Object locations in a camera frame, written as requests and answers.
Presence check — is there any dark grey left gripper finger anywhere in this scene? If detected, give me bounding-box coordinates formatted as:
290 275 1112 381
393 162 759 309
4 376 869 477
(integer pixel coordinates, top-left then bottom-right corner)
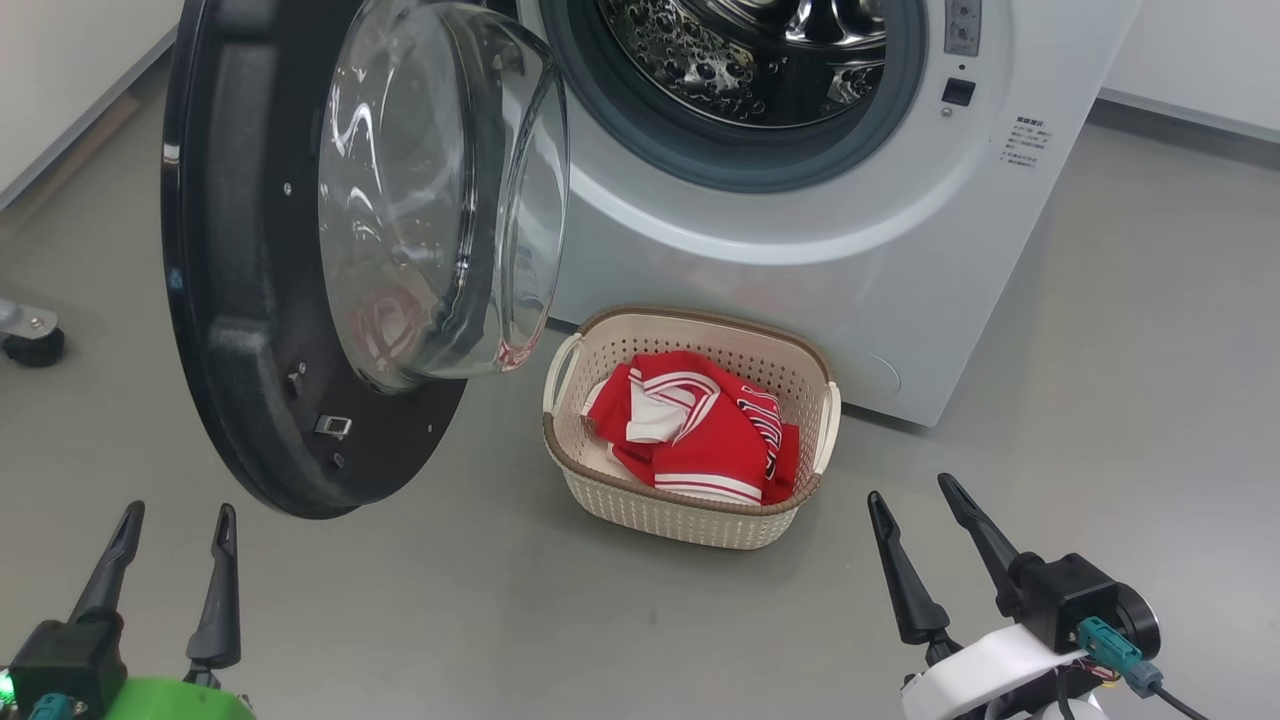
67 501 147 627
185 504 243 670

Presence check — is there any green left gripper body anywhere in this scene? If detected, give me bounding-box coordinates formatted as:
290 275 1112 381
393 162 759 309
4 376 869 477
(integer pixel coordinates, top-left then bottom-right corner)
95 677 257 720

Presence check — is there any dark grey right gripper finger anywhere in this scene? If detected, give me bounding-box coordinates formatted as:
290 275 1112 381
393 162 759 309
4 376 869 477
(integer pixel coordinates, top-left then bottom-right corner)
866 491 951 647
936 473 1021 612

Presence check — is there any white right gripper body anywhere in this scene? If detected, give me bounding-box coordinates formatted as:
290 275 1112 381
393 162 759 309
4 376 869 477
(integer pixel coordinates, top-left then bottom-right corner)
900 627 1087 720

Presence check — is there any red white garment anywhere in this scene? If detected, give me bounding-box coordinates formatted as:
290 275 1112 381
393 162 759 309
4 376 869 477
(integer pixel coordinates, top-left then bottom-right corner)
582 350 802 507

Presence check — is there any black glass washing machine door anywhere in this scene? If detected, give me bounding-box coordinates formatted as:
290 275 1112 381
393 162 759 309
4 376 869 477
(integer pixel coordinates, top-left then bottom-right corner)
162 0 572 520

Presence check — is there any cream laundry basket brown rim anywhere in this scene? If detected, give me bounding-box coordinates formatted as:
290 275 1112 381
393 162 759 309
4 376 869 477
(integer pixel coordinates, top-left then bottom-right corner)
542 306 842 551

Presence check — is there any white washing machine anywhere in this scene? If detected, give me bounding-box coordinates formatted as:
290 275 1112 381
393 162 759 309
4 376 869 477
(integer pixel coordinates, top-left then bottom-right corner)
480 0 1143 429

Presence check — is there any grey leg with black caster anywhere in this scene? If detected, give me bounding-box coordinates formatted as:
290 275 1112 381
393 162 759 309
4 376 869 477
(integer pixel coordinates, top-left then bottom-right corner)
0 298 68 369

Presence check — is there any teal right cable connector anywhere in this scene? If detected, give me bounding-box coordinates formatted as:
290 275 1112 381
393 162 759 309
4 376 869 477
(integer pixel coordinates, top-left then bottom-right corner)
1077 617 1167 699

